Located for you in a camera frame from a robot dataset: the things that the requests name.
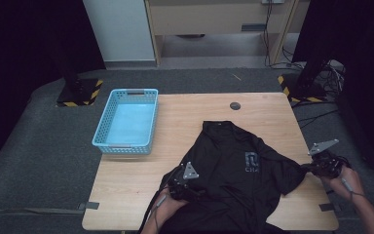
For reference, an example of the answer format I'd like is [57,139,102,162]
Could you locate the black hanging cables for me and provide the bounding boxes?
[261,2,304,71]

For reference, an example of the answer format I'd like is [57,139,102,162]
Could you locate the right hand-held gripper cable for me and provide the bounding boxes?
[336,155,368,199]

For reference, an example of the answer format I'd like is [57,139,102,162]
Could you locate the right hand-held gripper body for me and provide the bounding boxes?
[307,138,351,179]

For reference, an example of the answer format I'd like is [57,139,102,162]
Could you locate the black floor cable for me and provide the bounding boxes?
[295,99,341,130]

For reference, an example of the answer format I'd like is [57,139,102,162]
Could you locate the person's right hand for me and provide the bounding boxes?
[320,165,365,203]

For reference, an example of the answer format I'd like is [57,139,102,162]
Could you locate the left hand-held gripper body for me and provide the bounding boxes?
[168,161,206,201]

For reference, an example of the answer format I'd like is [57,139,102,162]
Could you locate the grey desk drawer handle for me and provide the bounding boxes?
[241,22,268,32]

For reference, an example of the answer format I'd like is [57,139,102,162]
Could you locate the black curtain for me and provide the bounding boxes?
[0,0,107,183]
[291,0,374,178]

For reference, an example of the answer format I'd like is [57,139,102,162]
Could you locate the black t-shirt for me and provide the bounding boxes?
[144,120,310,234]

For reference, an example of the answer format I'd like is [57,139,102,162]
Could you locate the tangled cable bundle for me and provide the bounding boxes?
[318,58,346,98]

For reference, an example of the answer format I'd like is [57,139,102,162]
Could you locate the grey tape strip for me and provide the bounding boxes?
[77,201,100,212]
[318,203,336,213]

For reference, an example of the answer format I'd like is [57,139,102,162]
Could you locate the light blue plastic basket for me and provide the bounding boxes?
[92,88,160,156]

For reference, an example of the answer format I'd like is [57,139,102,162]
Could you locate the black stand with striped base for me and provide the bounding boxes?
[56,48,104,108]
[277,57,329,103]

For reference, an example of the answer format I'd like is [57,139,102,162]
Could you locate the hand-held gripper cable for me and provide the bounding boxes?
[138,165,181,234]
[336,155,368,199]

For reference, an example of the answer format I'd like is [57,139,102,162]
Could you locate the white cabinet panel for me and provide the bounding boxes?
[82,0,157,63]

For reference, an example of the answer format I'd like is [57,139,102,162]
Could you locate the person's left hand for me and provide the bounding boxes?
[151,187,190,225]

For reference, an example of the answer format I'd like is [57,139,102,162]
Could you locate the left hand-held gripper cable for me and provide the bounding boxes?
[138,165,181,234]

